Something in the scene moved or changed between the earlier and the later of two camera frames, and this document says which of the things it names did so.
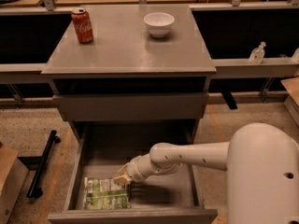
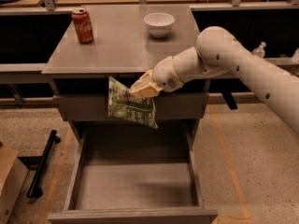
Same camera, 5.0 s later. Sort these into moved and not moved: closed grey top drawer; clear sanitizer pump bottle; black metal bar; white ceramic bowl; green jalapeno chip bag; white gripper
Moved: green jalapeno chip bag; white gripper
Not moved: white ceramic bowl; closed grey top drawer; clear sanitizer pump bottle; black metal bar
